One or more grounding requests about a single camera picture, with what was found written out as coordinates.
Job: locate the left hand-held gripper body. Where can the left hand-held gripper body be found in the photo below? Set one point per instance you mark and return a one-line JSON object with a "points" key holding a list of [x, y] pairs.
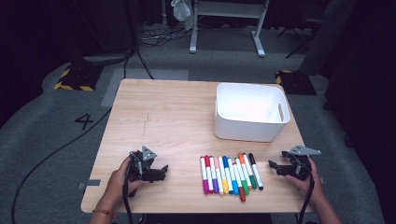
{"points": [[140, 168]]}

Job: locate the black marker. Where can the black marker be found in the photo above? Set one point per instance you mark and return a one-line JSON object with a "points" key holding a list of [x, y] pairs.
{"points": [[251, 158]]}

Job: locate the person's left hand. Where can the person's left hand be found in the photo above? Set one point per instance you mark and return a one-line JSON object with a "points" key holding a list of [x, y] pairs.
{"points": [[116, 189]]}

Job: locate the white plastic bin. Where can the white plastic bin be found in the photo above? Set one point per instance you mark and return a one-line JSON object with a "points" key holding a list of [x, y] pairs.
{"points": [[243, 130]]}

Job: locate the light blue marker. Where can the light blue marker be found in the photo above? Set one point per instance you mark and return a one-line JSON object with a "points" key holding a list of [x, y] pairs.
{"points": [[235, 188]]}

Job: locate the person's right hand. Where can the person's right hand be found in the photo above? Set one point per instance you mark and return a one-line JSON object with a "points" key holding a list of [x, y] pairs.
{"points": [[313, 189]]}

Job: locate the light green marker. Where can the light green marker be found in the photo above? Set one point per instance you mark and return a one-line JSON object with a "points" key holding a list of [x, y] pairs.
{"points": [[245, 188]]}

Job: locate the dark green marker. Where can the dark green marker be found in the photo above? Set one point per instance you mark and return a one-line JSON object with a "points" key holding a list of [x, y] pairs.
{"points": [[252, 183]]}

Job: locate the grey curtain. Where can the grey curtain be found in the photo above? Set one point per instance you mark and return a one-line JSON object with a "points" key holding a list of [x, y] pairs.
{"points": [[327, 37]]}

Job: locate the red marker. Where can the red marker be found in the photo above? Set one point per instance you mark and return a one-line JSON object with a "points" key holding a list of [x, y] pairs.
{"points": [[207, 161]]}

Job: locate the black yellow striped stand base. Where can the black yellow striped stand base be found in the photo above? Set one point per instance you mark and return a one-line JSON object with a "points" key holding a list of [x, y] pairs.
{"points": [[295, 82], [77, 79]]}

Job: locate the yellow marker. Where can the yellow marker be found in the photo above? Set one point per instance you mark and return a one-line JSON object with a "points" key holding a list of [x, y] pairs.
{"points": [[225, 186]]}

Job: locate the purple marker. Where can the purple marker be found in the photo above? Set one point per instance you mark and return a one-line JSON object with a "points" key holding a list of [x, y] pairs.
{"points": [[215, 186]]}

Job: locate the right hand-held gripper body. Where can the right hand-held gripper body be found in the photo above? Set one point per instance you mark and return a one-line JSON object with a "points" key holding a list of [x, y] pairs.
{"points": [[300, 168]]}

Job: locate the orange marker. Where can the orange marker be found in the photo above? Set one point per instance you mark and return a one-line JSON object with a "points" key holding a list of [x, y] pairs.
{"points": [[241, 156]]}

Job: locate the brown marker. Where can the brown marker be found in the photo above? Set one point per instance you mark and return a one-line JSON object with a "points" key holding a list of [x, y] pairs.
{"points": [[242, 196]]}

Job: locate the grey round stand base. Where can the grey round stand base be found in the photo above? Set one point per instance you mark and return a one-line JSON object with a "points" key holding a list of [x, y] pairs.
{"points": [[106, 58]]}

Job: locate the white plastic bag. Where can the white plastic bag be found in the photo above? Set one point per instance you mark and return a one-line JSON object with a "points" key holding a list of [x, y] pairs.
{"points": [[180, 11]]}

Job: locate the white desk frame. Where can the white desk frame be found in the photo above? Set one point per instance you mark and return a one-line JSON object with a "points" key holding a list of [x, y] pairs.
{"points": [[230, 9]]}

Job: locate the grey tape strip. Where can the grey tape strip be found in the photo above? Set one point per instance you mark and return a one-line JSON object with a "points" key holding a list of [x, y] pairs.
{"points": [[91, 183]]}

